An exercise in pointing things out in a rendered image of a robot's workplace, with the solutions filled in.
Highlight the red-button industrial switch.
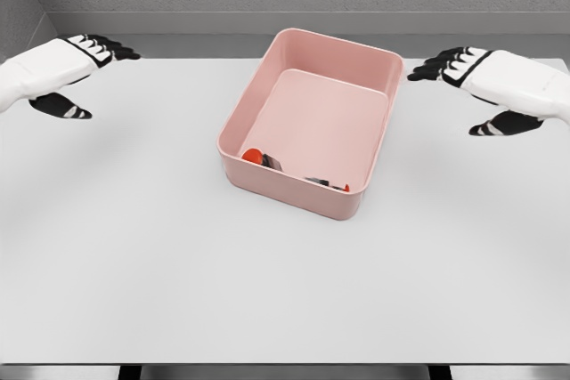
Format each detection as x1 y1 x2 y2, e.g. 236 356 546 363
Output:
305 176 352 193
241 148 285 172

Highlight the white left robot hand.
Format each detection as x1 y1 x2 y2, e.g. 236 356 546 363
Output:
7 34 142 121

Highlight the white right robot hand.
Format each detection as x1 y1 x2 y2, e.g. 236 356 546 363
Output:
407 46 570 137

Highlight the pink rectangular plastic basket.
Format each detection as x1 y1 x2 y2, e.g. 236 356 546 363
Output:
216 28 405 222

